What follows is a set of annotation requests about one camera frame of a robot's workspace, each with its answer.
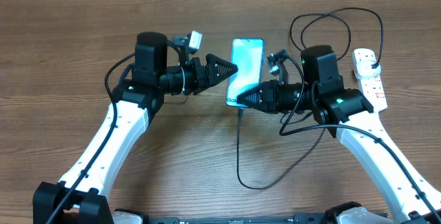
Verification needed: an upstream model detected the black charger cable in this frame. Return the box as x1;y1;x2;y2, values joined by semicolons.
236;7;384;190

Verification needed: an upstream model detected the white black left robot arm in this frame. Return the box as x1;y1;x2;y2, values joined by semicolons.
32;31;238;223

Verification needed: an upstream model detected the white charger plug adapter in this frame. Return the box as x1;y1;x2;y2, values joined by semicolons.
354;60;381;80

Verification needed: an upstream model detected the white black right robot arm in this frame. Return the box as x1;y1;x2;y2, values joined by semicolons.
237;45;440;223

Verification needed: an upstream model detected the white power strip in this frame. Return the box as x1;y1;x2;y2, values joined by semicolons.
351;48;387;112

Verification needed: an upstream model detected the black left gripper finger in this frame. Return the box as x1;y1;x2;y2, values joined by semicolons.
205;54;238;74
203;68;238;87

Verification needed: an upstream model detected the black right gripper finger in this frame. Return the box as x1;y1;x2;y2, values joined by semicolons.
236;83;263;101
241;99;265;112

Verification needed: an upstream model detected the blue Samsung Galaxy smartphone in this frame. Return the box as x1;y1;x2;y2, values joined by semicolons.
226;38;265;108

